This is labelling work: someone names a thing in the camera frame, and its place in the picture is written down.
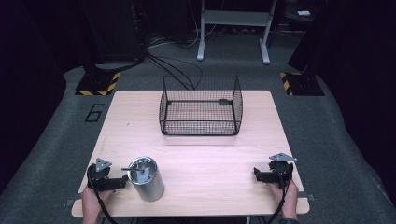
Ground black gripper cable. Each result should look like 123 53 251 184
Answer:
87 163 120 224
266 169 291 224

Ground black wire mesh basket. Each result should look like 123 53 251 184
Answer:
159 75 244 137

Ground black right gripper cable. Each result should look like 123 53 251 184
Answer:
266 169 291 224

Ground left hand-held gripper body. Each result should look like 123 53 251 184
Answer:
87 158 125 192

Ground black yellow striped stand base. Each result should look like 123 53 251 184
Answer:
278 71 325 97
75 70 121 97

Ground silver metal can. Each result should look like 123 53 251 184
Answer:
127 155 165 203

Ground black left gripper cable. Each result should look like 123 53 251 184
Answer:
87 163 120 224

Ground person's right hand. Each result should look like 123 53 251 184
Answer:
268 179 300 220

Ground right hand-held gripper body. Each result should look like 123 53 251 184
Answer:
262 152 298 189

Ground grey table bracket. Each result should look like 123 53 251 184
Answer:
298 191 316 202
64 198 82 208

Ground person's left hand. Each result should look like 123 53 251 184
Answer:
80 186 114 224

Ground white metal desk frame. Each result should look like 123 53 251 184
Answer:
196 0 278 66

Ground black floor cables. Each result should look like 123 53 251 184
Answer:
145 50 205 91

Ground black cabinet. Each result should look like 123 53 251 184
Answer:
78 0 146 64

